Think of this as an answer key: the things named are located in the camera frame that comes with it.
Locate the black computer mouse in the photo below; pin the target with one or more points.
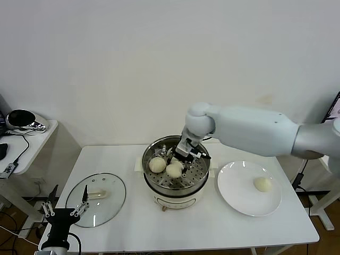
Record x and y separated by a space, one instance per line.
3 151

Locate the cream electric cooker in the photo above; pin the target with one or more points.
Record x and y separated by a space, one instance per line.
175 203

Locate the white round plate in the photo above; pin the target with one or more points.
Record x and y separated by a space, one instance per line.
231 180

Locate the white side desk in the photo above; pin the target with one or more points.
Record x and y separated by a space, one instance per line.
322 210
18 146

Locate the grey open laptop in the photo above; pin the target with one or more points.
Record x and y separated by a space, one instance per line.
336 109

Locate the white steamed baozi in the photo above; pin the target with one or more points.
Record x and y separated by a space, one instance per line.
173 171
263 184
156 164

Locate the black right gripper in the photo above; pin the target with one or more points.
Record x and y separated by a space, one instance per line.
186 158

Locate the stainless steel steamer basket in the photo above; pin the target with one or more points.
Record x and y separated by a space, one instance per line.
196 175

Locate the white wall socket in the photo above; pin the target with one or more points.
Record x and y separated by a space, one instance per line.
40 182

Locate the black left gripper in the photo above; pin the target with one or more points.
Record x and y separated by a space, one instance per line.
61 215

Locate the small grey adapter box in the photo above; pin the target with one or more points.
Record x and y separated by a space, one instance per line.
9 168

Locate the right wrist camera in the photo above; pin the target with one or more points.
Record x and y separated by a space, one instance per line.
183 147

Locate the glass pot lid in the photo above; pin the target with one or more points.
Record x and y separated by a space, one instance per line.
111 186

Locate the chrome and black headset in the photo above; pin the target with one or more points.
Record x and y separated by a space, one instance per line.
24 120

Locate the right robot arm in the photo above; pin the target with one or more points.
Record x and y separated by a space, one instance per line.
252 127

